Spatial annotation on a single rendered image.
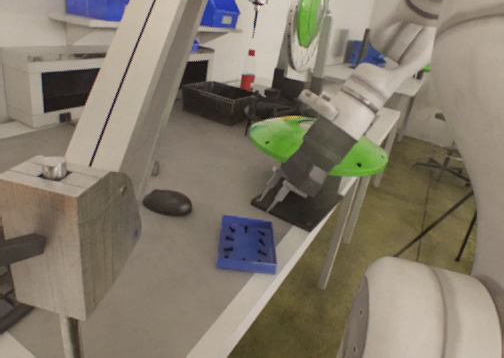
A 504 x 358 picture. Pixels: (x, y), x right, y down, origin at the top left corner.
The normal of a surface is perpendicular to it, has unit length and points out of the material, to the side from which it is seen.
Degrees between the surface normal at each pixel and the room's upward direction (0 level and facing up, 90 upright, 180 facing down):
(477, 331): 33
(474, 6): 75
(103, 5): 93
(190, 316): 0
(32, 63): 90
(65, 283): 90
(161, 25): 49
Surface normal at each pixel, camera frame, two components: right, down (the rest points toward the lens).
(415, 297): 0.01, -0.75
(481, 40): -0.76, -0.08
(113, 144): -0.02, -0.32
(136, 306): 0.15, -0.91
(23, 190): -0.15, 0.36
